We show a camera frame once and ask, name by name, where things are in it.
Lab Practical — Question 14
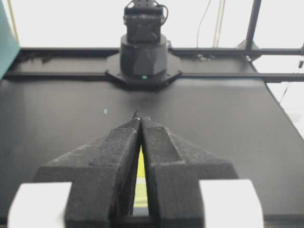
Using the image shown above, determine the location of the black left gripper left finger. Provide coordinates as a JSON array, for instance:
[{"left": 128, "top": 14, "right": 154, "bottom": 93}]
[{"left": 33, "top": 113, "right": 141, "bottom": 228}]

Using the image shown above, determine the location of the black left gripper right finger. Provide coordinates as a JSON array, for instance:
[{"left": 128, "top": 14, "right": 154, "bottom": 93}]
[{"left": 141, "top": 117, "right": 238, "bottom": 228}]

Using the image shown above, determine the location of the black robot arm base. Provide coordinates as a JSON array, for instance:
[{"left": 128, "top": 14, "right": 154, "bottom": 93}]
[{"left": 106, "top": 0, "right": 181, "bottom": 86}]

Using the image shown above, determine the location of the yellow towel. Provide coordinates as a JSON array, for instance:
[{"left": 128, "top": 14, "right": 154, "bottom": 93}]
[{"left": 134, "top": 148, "right": 148, "bottom": 208}]

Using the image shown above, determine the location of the teal panel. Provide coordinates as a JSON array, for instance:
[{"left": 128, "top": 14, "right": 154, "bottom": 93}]
[{"left": 0, "top": 2, "right": 20, "bottom": 80}]

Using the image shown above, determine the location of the black metal frame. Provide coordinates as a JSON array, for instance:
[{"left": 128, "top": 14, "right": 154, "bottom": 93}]
[{"left": 4, "top": 0, "right": 304, "bottom": 84}]

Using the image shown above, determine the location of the thin black cable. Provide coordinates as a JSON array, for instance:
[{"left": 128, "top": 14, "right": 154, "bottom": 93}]
[{"left": 196, "top": 0, "right": 213, "bottom": 48}]

